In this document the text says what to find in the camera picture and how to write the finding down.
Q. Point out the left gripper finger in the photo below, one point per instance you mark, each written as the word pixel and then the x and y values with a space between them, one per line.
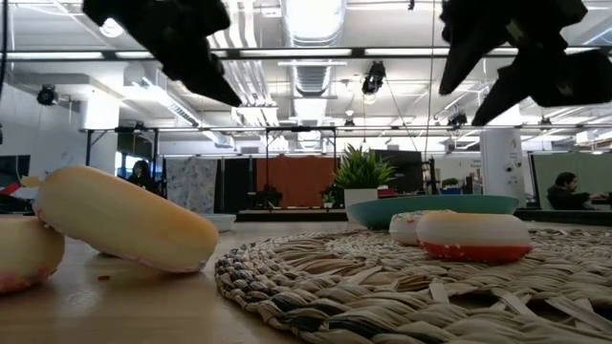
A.
pixel 215 83

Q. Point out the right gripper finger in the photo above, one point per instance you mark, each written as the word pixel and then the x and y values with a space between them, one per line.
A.
pixel 507 93
pixel 464 52

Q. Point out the donut with red icing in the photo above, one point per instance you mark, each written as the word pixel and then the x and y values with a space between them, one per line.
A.
pixel 473 234

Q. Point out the donut with pale pink icing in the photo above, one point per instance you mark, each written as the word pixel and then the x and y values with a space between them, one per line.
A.
pixel 119 220

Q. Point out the donut with white sprinkled icing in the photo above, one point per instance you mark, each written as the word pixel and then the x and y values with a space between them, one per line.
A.
pixel 404 229

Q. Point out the black ceiling spotlight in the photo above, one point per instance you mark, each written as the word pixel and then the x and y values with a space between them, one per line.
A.
pixel 46 94
pixel 373 76
pixel 457 118

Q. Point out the white round column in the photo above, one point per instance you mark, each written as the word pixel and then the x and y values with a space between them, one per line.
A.
pixel 502 162

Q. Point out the grey patterned curtain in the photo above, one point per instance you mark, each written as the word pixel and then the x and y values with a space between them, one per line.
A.
pixel 191 184

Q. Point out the green partition panel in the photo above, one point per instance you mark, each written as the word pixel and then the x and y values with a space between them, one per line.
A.
pixel 593 172

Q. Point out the person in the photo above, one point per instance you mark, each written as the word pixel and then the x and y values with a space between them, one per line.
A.
pixel 564 196
pixel 141 174

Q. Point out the orange partition panel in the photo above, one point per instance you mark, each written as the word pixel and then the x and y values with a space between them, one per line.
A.
pixel 296 177

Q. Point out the large black monitor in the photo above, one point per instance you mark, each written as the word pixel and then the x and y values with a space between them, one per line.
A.
pixel 406 167

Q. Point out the teal plate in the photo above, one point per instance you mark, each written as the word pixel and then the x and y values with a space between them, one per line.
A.
pixel 430 205

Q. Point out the small potted plant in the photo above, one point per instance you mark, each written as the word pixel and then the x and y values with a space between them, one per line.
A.
pixel 328 198

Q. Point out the green plant in white pot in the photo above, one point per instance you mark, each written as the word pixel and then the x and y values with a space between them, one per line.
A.
pixel 361 200

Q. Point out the small black monitor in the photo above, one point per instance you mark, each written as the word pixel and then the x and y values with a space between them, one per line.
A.
pixel 14 169

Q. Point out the round woven straw mat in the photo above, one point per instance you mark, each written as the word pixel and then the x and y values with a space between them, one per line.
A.
pixel 406 296

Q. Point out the black background rig frame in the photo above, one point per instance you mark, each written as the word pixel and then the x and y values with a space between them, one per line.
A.
pixel 301 128

